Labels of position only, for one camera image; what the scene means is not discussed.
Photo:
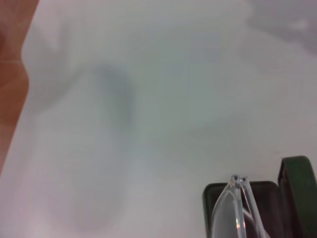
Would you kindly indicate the clear white glasses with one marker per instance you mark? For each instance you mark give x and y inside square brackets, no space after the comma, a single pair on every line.
[239,198]

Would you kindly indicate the green glasses case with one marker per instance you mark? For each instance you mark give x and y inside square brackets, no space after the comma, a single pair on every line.
[299,178]

